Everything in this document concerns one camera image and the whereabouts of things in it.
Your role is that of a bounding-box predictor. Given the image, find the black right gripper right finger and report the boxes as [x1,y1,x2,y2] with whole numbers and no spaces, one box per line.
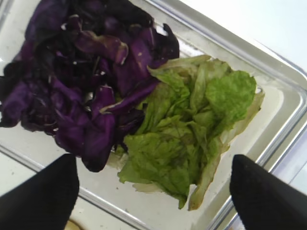
[229,154,307,230]

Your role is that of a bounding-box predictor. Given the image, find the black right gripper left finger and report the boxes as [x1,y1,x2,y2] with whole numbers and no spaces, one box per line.
[0,154,80,230]

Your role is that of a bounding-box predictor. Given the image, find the green lettuce in container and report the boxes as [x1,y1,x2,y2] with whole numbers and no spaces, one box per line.
[118,55,265,211]

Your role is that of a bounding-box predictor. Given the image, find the purple lettuce leaves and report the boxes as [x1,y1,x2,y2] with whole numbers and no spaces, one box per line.
[0,0,179,173]

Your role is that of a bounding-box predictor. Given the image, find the clear plastic salad container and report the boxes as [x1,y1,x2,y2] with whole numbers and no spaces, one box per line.
[0,0,307,230]

